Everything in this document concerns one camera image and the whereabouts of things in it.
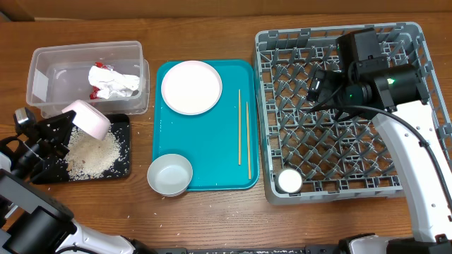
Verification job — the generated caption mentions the pink bowl with rice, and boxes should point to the pink bowl with rice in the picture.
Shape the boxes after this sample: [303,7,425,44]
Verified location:
[62,100,111,140]

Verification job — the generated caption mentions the grey dishwasher rack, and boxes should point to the grey dishwasher rack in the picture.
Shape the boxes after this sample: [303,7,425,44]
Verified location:
[252,21,452,206]

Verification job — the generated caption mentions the white cup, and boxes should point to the white cup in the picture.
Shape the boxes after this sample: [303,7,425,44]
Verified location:
[275,168,303,194]

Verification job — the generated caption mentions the white napkin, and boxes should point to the white napkin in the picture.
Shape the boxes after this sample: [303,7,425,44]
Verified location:
[110,70,140,98]

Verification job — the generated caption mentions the teal serving tray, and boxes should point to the teal serving tray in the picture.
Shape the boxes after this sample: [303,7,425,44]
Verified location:
[153,59,259,191]

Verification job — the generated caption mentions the clear plastic waste bin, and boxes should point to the clear plastic waste bin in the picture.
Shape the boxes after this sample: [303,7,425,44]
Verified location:
[26,41,150,118]

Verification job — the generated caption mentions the pile of rice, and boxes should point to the pile of rice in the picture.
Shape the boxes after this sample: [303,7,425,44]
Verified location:
[64,126,129,181]

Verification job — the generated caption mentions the red foil wrapper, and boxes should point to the red foil wrapper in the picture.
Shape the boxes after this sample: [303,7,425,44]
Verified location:
[88,62,113,99]

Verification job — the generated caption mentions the black waste tray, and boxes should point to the black waste tray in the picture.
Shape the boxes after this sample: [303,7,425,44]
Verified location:
[29,113,131,186]

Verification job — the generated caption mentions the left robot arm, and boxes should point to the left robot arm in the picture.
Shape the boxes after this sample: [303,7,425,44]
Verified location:
[1,108,154,254]

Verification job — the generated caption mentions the grey-white bowl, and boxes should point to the grey-white bowl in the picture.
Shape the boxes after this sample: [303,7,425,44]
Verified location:
[147,154,194,197]

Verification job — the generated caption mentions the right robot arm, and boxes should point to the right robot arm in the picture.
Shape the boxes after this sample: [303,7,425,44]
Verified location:
[307,28,451,253]

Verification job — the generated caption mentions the pink round plate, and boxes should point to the pink round plate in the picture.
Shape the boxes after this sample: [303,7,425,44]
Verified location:
[161,61,222,116]

